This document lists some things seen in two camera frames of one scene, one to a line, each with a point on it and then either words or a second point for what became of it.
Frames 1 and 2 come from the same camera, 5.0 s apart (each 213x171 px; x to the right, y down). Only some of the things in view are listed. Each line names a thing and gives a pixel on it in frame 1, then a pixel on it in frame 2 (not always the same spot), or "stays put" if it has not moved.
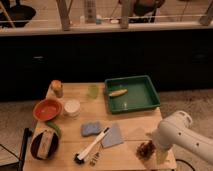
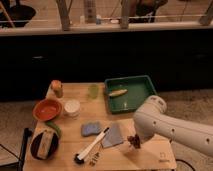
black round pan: (18, 12) stays put
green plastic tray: (130, 93) stays put
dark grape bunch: (145, 150) -> (135, 140)
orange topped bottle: (57, 88) stays put
